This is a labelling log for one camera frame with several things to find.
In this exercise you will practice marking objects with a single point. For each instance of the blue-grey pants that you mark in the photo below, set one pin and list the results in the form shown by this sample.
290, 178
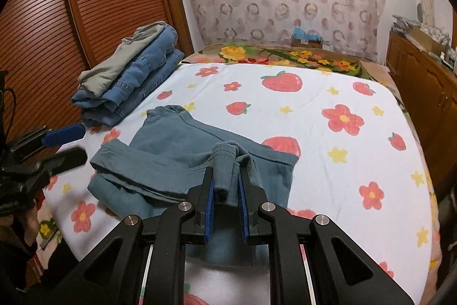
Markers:
167, 147

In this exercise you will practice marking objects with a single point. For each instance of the wooden sideboard cabinet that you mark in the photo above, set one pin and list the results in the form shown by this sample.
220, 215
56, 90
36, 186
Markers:
425, 87

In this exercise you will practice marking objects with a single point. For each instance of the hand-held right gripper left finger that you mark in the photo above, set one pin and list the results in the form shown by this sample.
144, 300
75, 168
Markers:
210, 212

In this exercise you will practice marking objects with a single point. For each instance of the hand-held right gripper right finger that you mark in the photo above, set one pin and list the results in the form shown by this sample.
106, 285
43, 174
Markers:
244, 212

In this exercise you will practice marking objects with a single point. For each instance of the person's left hand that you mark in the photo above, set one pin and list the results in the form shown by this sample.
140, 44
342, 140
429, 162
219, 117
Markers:
28, 224

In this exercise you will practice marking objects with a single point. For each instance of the small dark bottles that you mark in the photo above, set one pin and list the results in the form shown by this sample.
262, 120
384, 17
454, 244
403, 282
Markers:
450, 58

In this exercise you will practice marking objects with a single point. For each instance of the person's left forearm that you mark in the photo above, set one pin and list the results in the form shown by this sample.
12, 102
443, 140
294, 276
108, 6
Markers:
32, 276

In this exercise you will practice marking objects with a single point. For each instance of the stack of patterned bags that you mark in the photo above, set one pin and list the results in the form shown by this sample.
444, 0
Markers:
405, 22

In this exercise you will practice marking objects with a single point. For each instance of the folded grey-green pants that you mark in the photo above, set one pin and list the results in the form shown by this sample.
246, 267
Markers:
117, 65

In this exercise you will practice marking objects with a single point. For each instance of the white strawberry-print blanket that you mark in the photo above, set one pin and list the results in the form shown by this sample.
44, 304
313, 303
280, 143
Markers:
321, 165

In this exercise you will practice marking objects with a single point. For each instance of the open cardboard box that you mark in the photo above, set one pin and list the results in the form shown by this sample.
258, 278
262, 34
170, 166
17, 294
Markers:
426, 38

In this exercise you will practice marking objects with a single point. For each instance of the oval table mirror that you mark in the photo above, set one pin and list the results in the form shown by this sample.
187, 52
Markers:
419, 12

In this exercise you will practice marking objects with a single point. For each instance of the blue plastic bag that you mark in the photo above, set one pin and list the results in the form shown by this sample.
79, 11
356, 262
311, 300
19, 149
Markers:
305, 33

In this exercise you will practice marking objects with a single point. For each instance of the floral printed package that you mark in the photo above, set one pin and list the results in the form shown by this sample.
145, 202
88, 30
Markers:
435, 30

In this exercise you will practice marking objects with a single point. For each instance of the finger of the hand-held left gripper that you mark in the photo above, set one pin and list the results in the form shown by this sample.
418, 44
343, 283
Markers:
64, 135
68, 160

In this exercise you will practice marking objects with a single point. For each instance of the folded blue denim jeans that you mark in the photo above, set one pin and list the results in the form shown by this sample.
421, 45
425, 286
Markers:
117, 110
150, 62

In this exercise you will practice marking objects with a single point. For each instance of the floral bed sheet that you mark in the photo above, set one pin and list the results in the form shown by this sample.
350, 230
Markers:
285, 56

